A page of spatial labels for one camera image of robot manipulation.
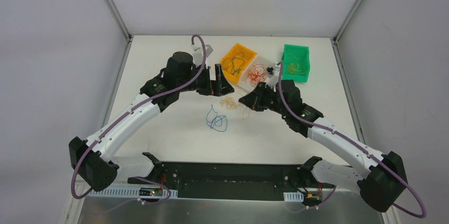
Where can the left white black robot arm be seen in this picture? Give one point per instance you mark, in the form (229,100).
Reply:
(94,159)

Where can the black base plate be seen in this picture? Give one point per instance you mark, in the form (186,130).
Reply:
(262,182)

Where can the green plastic bin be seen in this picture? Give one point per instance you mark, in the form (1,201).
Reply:
(296,63)

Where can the orange plastic bin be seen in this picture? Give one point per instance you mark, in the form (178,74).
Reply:
(235,61)

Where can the white plastic bin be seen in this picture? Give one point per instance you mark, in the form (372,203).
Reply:
(254,73)

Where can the right white cable duct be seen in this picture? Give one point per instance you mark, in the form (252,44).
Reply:
(293,196)

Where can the right aluminium frame post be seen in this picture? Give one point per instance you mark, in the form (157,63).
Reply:
(347,20)

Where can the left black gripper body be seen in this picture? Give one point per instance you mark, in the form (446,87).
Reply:
(216,79)

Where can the aluminium frame post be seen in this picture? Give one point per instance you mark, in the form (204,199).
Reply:
(112,7)
(347,20)

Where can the left white cable duct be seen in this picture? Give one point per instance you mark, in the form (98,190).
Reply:
(143,192)

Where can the left aluminium frame post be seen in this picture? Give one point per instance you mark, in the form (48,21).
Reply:
(112,7)

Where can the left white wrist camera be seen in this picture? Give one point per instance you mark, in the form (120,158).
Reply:
(198,52)

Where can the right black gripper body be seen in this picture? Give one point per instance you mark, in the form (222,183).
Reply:
(262,97)

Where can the white cable duct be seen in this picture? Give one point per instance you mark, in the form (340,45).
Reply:
(293,196)
(143,192)

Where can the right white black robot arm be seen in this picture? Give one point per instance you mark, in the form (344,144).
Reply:
(377,177)

